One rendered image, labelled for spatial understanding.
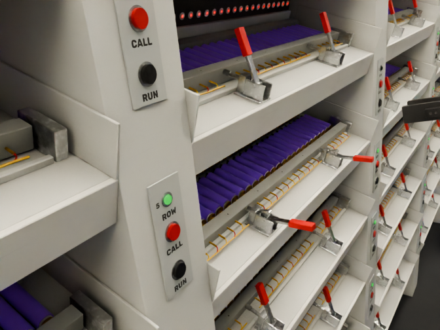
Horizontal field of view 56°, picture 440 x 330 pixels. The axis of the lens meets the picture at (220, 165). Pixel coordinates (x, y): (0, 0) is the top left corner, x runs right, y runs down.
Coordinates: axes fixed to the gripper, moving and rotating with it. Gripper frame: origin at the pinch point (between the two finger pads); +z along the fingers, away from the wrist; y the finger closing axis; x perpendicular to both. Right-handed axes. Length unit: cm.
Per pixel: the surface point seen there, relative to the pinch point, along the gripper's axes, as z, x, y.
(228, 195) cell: 22.4, 2.6, 29.3
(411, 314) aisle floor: 32, 100, -74
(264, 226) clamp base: 16.5, 6.8, 30.8
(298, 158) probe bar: 19.8, 3.5, 10.7
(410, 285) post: 34, 95, -85
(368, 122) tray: 14.9, 4.6, -14.6
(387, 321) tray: 32, 83, -46
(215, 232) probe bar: 19.2, 4.3, 37.8
